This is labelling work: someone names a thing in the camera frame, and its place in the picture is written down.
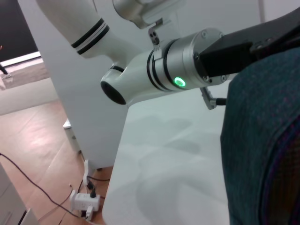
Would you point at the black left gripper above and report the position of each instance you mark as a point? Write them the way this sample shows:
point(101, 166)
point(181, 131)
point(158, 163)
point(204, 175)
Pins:
point(225, 56)

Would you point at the dark teal insulated bag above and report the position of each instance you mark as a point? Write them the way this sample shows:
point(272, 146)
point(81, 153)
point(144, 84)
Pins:
point(264, 140)

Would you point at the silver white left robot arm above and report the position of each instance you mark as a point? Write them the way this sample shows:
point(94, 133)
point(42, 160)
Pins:
point(140, 70)

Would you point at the white cabinet column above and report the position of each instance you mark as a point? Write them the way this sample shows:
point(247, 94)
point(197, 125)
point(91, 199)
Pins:
point(77, 93)

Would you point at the narrow white power strip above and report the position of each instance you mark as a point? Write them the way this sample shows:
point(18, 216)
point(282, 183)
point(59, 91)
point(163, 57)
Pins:
point(86, 171)

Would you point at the white plug adapter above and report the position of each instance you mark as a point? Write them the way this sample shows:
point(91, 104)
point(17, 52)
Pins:
point(89, 213)

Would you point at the black screen panel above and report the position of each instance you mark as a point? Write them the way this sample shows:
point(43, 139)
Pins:
point(16, 28)

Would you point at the white furniture corner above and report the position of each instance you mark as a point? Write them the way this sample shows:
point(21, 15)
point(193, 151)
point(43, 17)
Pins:
point(11, 201)

